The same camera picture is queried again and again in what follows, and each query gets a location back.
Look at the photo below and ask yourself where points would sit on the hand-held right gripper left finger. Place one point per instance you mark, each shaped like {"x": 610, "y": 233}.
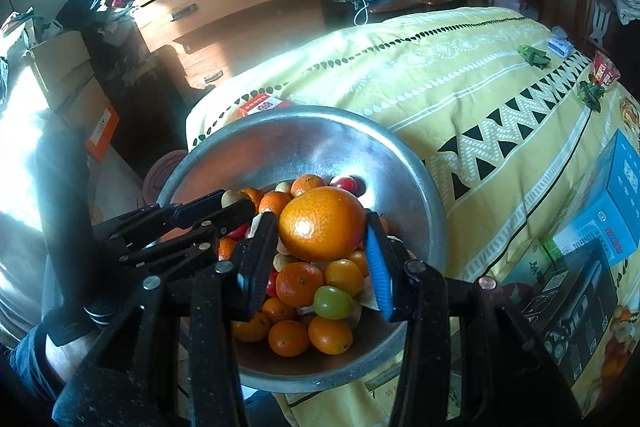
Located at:
{"x": 245, "y": 282}

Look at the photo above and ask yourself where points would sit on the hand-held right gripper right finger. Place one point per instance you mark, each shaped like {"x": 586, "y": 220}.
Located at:
{"x": 380, "y": 272}

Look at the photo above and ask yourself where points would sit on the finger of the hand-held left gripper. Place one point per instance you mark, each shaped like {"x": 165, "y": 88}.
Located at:
{"x": 200, "y": 239}
{"x": 165, "y": 217}

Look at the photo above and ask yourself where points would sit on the small red tomato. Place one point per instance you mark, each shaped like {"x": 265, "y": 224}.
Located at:
{"x": 359, "y": 188}
{"x": 270, "y": 284}
{"x": 237, "y": 233}

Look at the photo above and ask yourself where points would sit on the pile of oranges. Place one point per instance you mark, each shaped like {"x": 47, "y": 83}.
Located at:
{"x": 299, "y": 284}

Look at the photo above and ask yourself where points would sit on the large mandarin orange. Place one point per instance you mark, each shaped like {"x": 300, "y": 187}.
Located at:
{"x": 322, "y": 223}

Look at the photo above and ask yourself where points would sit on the round metal bowl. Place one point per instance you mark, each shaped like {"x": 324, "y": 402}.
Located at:
{"x": 320, "y": 142}

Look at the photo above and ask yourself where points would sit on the person's left forearm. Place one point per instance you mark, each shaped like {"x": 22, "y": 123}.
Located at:
{"x": 35, "y": 357}

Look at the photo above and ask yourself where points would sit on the pink plastic basket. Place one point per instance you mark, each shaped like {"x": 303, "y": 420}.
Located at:
{"x": 160, "y": 177}

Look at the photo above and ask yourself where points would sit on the cardboard box with orange label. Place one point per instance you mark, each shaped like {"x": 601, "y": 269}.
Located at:
{"x": 95, "y": 122}

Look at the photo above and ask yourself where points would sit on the open cardboard box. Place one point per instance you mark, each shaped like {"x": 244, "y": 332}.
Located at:
{"x": 60, "y": 62}

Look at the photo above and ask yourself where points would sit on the red and white small box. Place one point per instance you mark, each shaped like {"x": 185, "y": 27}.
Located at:
{"x": 260, "y": 105}

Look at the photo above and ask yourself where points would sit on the green printed box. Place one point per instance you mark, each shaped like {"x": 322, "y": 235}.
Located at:
{"x": 527, "y": 264}

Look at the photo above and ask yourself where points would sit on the black carton with icons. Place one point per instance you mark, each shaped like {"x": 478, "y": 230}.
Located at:
{"x": 575, "y": 307}

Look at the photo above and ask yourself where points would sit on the heap of dark clothes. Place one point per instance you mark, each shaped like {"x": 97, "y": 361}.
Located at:
{"x": 100, "y": 2}

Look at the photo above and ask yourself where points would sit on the yellow patterned blanket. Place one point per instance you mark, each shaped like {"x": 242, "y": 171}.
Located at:
{"x": 450, "y": 72}

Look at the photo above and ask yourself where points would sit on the wooden dresser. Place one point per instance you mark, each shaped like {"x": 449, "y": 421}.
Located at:
{"x": 225, "y": 7}

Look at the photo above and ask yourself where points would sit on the blue and green carton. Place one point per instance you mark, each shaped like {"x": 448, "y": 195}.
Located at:
{"x": 615, "y": 197}

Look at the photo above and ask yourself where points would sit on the carton with orange pictures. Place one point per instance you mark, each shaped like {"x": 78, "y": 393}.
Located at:
{"x": 617, "y": 347}

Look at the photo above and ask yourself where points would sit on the green leafy vegetable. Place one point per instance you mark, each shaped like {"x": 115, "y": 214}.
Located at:
{"x": 592, "y": 94}
{"x": 535, "y": 54}

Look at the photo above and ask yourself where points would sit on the low wooden table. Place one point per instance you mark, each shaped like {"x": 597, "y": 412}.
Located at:
{"x": 420, "y": 4}

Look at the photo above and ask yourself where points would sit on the blue white packet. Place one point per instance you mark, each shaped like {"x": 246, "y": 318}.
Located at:
{"x": 560, "y": 47}

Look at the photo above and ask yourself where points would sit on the orange snack packet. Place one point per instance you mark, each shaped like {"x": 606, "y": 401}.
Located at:
{"x": 631, "y": 112}

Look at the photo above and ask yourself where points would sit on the red instant noodle cup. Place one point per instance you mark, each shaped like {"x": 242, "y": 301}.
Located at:
{"x": 605, "y": 72}

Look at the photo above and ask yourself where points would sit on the dark wooden chair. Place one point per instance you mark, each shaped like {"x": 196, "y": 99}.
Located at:
{"x": 597, "y": 17}

